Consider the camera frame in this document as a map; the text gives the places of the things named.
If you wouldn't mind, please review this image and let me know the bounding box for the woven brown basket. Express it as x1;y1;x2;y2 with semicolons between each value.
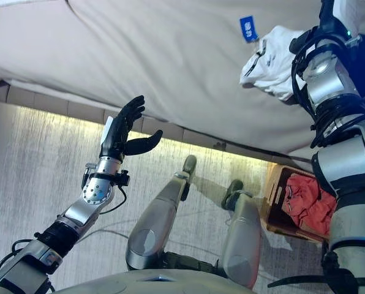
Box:
260;164;336;244

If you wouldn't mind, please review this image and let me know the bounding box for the red garment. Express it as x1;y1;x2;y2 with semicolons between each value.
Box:
285;174;338;236

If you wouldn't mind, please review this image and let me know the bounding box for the thin floor cable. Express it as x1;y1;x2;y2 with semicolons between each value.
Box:
78;228;134;243

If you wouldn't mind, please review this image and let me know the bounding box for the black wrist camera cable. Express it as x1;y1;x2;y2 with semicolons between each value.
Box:
101;185;128;215

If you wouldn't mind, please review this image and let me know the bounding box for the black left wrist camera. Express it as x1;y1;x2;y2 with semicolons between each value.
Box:
116;170;131;186

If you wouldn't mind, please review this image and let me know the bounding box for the grey left robot leg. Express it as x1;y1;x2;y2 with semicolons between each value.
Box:
126;154;198;272

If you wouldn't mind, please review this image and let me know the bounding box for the grey robot leg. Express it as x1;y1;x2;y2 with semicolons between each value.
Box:
126;154;198;272
217;179;263;290

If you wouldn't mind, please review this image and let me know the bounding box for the blue garment tag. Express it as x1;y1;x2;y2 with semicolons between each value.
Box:
239;14;260;43

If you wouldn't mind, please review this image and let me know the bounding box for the white garment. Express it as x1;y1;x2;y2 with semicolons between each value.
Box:
239;24;309;102

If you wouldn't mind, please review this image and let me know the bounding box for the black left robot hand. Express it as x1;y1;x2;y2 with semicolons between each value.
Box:
99;94;164;160

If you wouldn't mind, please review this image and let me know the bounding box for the grey upholstered bed frame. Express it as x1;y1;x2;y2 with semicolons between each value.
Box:
0;84;315;172

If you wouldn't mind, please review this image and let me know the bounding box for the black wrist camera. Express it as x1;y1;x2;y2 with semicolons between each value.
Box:
116;170;131;186
288;29;318;55

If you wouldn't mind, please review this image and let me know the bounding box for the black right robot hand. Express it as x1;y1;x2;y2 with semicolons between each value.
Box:
318;0;359;40

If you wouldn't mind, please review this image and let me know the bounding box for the grey right robot leg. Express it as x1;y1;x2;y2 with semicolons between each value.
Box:
217;179;263;290

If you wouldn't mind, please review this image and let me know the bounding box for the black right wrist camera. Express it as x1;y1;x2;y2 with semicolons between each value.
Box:
288;29;318;55

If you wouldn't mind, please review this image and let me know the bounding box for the bed with beige cover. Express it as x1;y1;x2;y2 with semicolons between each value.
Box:
0;0;365;157

